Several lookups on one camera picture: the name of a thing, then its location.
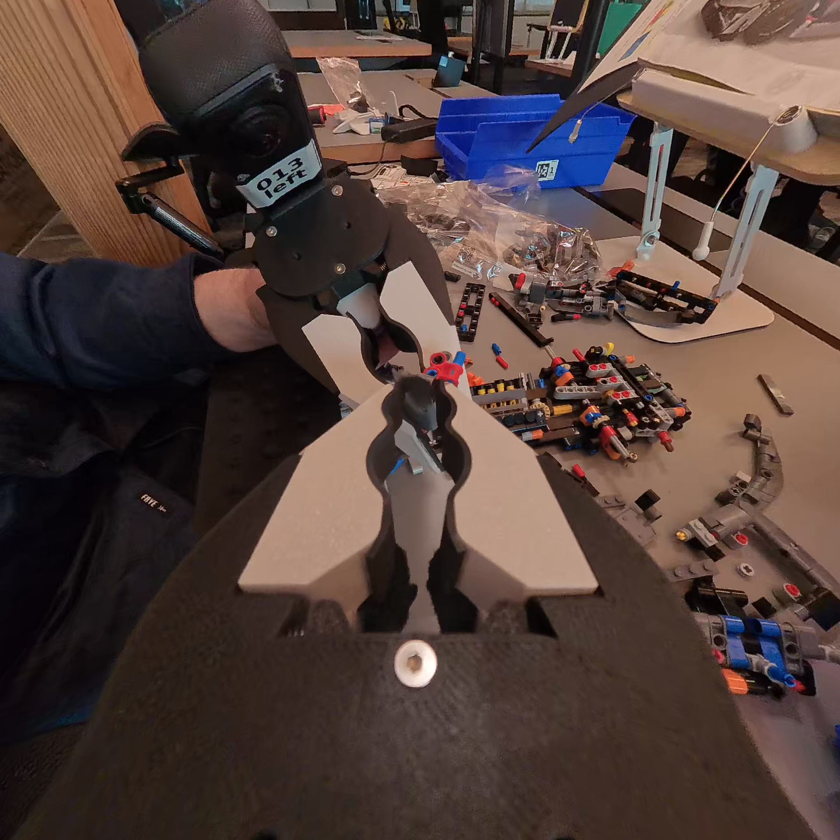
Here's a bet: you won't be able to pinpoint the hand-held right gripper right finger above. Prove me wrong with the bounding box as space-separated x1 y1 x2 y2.
428 382 599 634

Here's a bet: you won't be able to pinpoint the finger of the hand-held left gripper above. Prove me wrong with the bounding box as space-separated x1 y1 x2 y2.
302 312 395 408
379 260 473 396

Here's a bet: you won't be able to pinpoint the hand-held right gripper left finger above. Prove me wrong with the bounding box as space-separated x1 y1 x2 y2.
238 379 417 634

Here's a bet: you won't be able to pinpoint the red lego connector blue pin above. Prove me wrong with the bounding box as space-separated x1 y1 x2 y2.
425 351 468 388

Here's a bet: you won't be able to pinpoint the dark grey curved lego piece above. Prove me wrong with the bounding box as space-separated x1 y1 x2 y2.
399 375 442 431

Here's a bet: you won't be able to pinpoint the grey lego engine block assembly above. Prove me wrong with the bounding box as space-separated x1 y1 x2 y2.
469 373 565 447

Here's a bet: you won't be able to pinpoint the light grey short lego beam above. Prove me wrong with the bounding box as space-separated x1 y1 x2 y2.
392 420 447 476

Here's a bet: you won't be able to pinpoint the person's left forearm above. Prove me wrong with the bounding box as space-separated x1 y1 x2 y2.
0 249 227 395

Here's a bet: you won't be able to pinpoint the clear bags of lego parts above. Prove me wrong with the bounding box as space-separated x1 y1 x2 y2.
377 164 605 290

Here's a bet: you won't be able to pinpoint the long black lego beam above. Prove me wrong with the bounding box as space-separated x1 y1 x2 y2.
489 292 555 347

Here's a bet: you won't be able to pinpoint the multicoloured lego chassis assembly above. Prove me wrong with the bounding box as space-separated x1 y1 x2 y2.
538 341 693 460

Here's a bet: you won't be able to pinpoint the blue lego suspension assembly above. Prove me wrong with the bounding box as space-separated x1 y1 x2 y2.
696 610 840 698

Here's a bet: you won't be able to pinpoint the dark brown lego bar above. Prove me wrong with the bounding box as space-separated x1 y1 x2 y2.
756 374 795 417

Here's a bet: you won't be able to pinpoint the lego instruction booklet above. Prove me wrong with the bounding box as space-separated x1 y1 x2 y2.
633 0 840 116

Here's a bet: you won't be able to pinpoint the person's left hand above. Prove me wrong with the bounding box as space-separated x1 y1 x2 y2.
193 266 280 352

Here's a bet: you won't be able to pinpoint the black perforated panel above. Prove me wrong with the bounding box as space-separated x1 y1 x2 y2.
193 344 349 526

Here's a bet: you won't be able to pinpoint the white plastic part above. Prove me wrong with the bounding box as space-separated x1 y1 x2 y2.
331 92 385 135

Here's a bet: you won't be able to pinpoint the black power adapter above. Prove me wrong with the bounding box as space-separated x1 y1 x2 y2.
379 117 439 144

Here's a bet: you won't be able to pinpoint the black tripod pole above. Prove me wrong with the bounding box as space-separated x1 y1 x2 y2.
115 123 227 260

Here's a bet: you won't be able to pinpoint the blue plastic bin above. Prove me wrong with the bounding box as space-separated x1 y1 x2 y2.
435 95 572 178

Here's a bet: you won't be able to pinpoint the blue bin with square tag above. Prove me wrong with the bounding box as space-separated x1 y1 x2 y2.
469 115 637 191

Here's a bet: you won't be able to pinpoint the black card sheet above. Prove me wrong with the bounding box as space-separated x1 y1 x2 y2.
525 62 647 155

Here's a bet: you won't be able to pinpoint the white book stand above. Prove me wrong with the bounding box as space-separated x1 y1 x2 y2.
617 66 840 343

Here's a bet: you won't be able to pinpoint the black lego frame with pins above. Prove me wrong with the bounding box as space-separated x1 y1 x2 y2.
456 282 488 342

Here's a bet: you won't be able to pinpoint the large black lego frame assembly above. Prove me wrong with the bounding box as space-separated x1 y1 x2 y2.
604 266 719 327

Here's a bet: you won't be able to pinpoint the dark grey lego link chain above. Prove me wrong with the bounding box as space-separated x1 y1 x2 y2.
714 413 785 509

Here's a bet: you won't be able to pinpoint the wooden post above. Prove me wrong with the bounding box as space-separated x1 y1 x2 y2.
0 0 217 263

